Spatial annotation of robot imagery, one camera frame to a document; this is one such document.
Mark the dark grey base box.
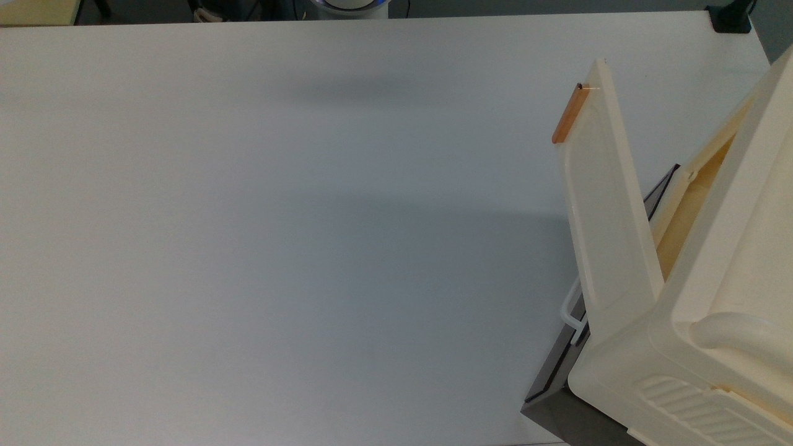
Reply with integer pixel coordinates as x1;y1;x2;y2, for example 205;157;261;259
521;164;681;446

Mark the yellow wooden table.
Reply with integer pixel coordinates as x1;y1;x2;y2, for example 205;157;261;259
0;0;84;27

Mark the black table clamp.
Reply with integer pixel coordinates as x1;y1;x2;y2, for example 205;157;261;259
705;0;758;34

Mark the white wire handle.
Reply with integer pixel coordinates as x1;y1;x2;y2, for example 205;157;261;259
559;277;588;346

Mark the cream cabinet door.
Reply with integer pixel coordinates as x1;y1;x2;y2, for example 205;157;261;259
561;59;665;343

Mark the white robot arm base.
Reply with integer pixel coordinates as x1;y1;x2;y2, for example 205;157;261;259
295;0;392;20

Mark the orange wooden door handle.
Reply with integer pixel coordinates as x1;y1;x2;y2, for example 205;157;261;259
551;83;590;145

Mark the cream plastic cabinet body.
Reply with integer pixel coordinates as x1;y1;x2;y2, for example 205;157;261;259
569;45;793;446

